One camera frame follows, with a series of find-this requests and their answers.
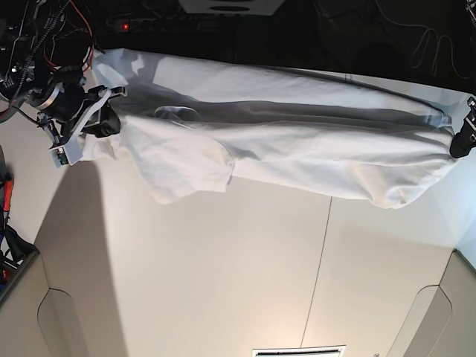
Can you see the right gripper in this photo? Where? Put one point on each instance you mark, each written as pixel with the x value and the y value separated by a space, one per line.
pixel 70 110

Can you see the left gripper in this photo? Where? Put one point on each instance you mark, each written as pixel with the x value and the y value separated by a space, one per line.
pixel 464 141

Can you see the white t-shirt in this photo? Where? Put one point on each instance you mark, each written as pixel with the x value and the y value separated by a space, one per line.
pixel 192 125

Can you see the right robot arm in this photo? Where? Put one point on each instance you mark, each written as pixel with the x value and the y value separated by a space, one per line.
pixel 46 49

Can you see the black power strip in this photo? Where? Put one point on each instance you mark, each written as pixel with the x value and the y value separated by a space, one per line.
pixel 175 25

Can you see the white device top centre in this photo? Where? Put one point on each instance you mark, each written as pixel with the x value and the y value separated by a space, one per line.
pixel 241 7

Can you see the black bin with tools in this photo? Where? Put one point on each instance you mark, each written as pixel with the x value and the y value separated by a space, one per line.
pixel 15 260

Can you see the red handled tool left edge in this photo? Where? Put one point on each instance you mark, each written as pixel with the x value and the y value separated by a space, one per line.
pixel 6 194

